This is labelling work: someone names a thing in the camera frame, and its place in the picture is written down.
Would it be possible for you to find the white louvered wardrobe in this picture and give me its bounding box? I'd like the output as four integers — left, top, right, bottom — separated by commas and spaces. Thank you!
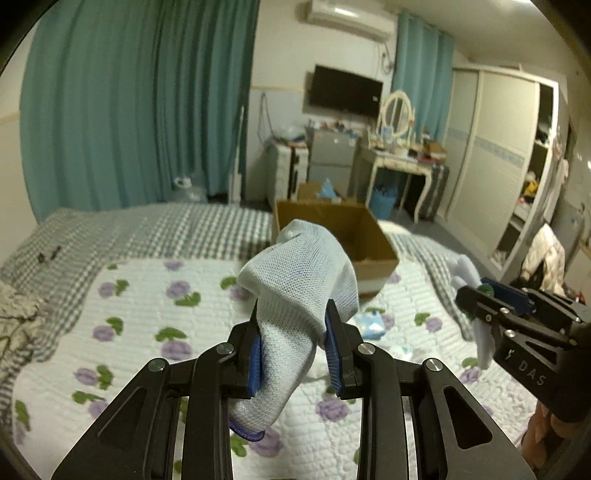
437, 65, 568, 280

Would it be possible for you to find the floral white quilted blanket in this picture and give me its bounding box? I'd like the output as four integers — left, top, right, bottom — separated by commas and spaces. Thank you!
12, 260, 536, 479

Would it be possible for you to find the blue laundry basket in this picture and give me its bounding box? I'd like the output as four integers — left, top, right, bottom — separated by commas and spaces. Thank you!
369, 186, 398, 220

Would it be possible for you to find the white dressing table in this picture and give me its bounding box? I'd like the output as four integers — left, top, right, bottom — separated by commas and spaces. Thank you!
349, 146, 446, 223

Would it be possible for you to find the white wall air conditioner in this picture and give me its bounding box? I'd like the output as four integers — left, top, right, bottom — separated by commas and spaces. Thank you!
307, 0, 397, 42

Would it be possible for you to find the large teal curtain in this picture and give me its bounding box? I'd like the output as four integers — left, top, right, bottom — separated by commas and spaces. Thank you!
20, 1, 259, 221

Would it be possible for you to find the open cardboard box on bed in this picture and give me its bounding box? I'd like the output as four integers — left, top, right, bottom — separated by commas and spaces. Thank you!
271, 200, 399, 298

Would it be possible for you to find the person's right hand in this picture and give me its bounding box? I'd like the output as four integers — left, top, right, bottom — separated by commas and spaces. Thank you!
519, 401, 583, 473

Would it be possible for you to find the small teal window curtain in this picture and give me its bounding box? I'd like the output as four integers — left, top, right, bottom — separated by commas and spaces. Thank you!
392, 11, 455, 143

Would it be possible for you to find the white suitcase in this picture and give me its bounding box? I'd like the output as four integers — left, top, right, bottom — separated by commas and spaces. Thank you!
264, 141, 308, 206

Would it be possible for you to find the white oval vanity mirror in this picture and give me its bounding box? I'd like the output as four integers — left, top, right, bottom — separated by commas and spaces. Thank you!
378, 90, 415, 141

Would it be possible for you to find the white jacket on chair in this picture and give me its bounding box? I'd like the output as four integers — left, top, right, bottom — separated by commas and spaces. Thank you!
520, 223, 565, 296

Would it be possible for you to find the grey checkered bed sheet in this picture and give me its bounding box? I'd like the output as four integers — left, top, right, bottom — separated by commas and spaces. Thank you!
0, 202, 477, 434

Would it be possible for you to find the blue tissue pack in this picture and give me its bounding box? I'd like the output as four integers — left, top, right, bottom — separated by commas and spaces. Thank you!
353, 311, 387, 341

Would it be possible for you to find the black wall television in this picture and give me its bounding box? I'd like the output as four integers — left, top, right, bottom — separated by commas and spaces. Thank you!
308, 65, 383, 119

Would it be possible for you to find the grey small refrigerator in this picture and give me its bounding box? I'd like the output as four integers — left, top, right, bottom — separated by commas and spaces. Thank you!
308, 129, 358, 195

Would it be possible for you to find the dark checkered suitcase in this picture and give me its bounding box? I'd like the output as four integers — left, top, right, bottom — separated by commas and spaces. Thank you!
419, 164, 450, 221

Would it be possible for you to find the clear water jug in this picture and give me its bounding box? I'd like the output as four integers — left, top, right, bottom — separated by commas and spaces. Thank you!
171, 176, 207, 204

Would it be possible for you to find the cardboard box on floor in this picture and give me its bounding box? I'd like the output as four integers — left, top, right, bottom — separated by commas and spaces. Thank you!
297, 179, 356, 204

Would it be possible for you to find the light grey knitted sock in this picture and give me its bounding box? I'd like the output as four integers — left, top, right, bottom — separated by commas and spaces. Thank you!
228, 220, 360, 442

